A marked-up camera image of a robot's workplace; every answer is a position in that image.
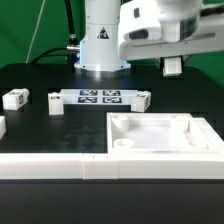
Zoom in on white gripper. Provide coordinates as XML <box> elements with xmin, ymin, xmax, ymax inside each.
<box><xmin>124</xmin><ymin>33</ymin><xmax>224</xmax><ymax>61</ymax></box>

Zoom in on white square tabletop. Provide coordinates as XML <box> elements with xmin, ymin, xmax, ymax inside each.
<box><xmin>107</xmin><ymin>113</ymin><xmax>224</xmax><ymax>154</ymax></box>

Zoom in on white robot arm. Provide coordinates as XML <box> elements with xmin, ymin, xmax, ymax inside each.
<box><xmin>74</xmin><ymin>0</ymin><xmax>224</xmax><ymax>77</ymax></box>

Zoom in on white U-shaped obstacle fence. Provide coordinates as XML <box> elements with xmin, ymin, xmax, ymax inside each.
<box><xmin>0</xmin><ymin>116</ymin><xmax>224</xmax><ymax>179</ymax></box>

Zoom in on black cable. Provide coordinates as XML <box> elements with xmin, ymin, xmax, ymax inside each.
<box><xmin>29</xmin><ymin>0</ymin><xmax>82</xmax><ymax>65</ymax></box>

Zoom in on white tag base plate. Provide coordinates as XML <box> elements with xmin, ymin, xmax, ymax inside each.
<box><xmin>60</xmin><ymin>89</ymin><xmax>138</xmax><ymax>105</ymax></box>

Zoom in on white thin cable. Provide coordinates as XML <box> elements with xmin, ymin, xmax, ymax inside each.
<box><xmin>25</xmin><ymin>0</ymin><xmax>47</xmax><ymax>64</ymax></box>

